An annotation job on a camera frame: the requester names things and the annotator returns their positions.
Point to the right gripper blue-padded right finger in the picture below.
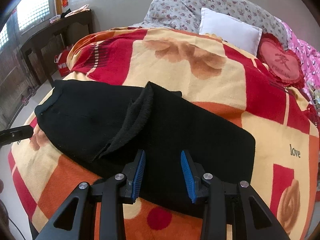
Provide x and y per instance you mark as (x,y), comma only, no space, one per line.
(225,203)

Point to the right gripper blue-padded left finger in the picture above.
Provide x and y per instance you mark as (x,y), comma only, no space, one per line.
(98,203)

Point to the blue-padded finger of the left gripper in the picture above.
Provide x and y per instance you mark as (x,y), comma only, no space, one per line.
(11,135)

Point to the black pants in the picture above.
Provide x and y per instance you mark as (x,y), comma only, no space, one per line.
(102,127)

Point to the red shopping bag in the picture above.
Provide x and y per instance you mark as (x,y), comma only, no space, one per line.
(61,61)

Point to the red yellow orange blanket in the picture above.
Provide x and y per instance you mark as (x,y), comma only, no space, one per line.
(210,73)

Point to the dark wooden desk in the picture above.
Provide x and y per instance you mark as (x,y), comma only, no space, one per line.
(40,39)

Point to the pink cloth on desk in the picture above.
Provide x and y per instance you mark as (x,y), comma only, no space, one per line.
(81,9)

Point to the red heart-shaped cushion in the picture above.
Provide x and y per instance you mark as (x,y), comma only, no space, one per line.
(284,65)

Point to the pink patterned quilt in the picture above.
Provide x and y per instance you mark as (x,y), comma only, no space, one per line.
(309,58)

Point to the white pillow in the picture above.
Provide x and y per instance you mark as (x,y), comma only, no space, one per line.
(242,35)

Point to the floral grey quilt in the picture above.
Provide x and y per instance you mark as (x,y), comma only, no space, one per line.
(186,15)

